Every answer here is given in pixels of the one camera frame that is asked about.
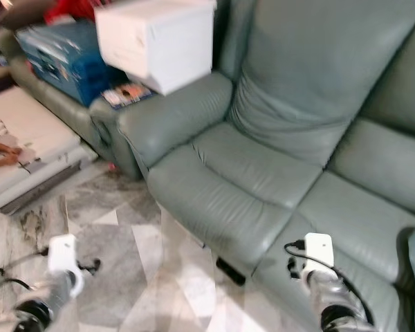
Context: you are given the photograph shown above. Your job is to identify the black sofa foot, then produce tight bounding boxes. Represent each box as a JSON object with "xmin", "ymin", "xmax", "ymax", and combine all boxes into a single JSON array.
[{"xmin": 216, "ymin": 257, "xmax": 248, "ymax": 286}]

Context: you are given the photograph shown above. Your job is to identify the green leather sofa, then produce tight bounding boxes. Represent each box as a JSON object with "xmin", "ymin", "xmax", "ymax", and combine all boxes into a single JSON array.
[{"xmin": 1, "ymin": 0, "xmax": 415, "ymax": 332}]

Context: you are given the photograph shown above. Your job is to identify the white flat carton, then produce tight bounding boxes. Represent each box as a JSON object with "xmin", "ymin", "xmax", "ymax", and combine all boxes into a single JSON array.
[{"xmin": 0, "ymin": 85, "xmax": 99, "ymax": 212}]

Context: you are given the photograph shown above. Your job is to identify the printed magazine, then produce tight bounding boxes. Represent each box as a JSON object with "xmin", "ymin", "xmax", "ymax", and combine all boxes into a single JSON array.
[{"xmin": 102, "ymin": 83, "xmax": 157, "ymax": 110}]

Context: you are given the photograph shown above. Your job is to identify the blue printed box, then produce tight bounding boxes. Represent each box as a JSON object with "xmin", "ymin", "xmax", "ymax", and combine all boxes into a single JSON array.
[{"xmin": 16, "ymin": 19, "xmax": 127, "ymax": 107}]

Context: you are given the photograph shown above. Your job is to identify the white cardboard box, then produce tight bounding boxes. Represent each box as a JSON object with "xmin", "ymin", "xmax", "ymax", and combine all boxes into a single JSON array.
[{"xmin": 95, "ymin": 0, "xmax": 217, "ymax": 96}]

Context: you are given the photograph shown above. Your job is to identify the red cloth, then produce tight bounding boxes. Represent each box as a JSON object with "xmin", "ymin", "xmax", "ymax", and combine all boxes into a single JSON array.
[{"xmin": 43, "ymin": 0, "xmax": 99, "ymax": 25}]

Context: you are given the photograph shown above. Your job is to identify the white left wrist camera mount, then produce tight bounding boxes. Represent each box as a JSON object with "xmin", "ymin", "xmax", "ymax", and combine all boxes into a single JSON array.
[{"xmin": 46, "ymin": 234, "xmax": 86, "ymax": 299}]

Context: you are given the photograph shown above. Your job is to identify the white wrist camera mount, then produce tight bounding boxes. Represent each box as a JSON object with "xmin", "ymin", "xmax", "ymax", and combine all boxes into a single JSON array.
[
  {"xmin": 302, "ymin": 233, "xmax": 335, "ymax": 275},
  {"xmin": 46, "ymin": 234, "xmax": 86, "ymax": 299}
]

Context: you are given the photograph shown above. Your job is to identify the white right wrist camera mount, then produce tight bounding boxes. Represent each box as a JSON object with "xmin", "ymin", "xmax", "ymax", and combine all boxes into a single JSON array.
[{"xmin": 302, "ymin": 233, "xmax": 335, "ymax": 275}]

